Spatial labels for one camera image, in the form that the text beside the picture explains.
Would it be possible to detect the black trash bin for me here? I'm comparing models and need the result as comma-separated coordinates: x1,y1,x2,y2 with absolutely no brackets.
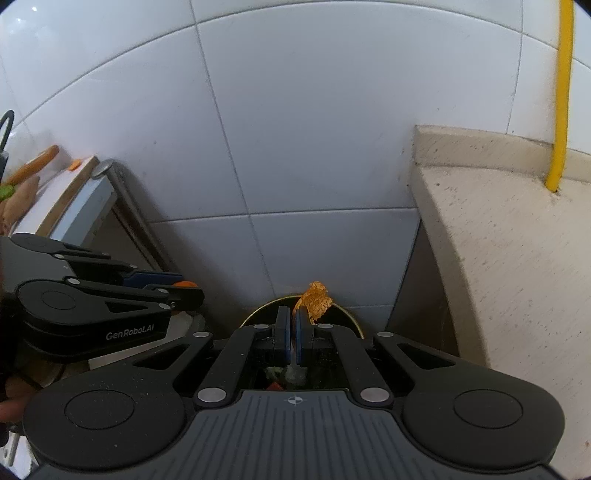
240,295,365,393

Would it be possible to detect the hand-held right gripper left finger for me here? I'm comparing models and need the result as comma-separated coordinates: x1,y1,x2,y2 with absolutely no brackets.
122,307,291,409

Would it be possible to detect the grey metal rack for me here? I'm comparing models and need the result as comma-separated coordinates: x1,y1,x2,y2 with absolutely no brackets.
34,158,185,287

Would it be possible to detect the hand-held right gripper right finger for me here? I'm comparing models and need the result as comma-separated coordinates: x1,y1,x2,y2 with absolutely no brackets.
297,307,469,409

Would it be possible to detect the person's left hand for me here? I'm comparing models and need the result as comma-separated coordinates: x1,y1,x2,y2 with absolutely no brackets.
0,373,38,424

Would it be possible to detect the yellow pipe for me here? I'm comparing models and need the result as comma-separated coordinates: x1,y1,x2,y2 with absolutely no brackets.
545,0,575,192

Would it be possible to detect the sweet potato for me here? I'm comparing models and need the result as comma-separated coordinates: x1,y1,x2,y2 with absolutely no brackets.
0,178,41,234

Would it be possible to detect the white chopping board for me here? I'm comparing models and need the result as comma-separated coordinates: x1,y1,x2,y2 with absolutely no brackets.
11,154,101,237

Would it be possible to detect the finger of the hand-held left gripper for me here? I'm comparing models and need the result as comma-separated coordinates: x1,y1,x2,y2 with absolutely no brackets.
46,244,183,286
69,278,205,325

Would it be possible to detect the carrot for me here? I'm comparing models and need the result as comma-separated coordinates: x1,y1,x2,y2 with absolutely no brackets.
2,144,61,185

